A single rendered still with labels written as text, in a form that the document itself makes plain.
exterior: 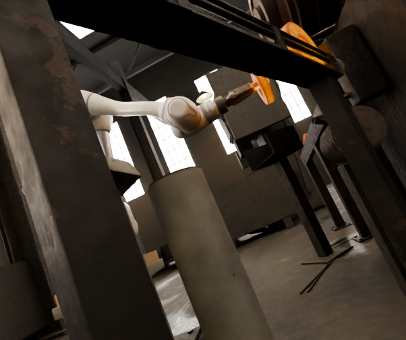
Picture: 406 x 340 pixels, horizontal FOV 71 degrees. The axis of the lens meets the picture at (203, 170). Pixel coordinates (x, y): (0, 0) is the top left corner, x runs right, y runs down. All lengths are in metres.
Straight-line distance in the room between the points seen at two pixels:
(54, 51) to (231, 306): 0.45
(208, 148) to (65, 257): 11.43
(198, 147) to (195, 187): 11.16
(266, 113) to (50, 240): 3.83
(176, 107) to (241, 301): 0.68
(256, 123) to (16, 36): 3.73
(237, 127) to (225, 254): 3.41
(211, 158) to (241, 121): 7.67
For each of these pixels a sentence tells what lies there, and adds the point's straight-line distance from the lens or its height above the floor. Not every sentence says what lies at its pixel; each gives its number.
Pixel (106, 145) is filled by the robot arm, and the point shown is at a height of 0.95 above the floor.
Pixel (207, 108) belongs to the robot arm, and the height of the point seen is 0.83.
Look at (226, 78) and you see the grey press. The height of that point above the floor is 2.11.
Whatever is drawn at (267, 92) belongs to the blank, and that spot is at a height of 0.78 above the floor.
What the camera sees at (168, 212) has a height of 0.45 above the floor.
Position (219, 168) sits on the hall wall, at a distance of 11.41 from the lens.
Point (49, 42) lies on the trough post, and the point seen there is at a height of 0.59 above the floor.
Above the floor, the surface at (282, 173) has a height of 0.50.
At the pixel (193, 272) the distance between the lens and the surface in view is 0.54.
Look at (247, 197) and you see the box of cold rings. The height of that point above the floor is 0.51.
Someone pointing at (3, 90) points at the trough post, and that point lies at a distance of 0.27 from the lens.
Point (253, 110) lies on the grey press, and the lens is 3.98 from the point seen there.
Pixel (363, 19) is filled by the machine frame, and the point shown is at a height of 0.77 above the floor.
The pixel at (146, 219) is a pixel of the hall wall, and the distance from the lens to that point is 12.23.
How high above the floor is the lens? 0.40
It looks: 10 degrees up
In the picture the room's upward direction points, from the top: 24 degrees counter-clockwise
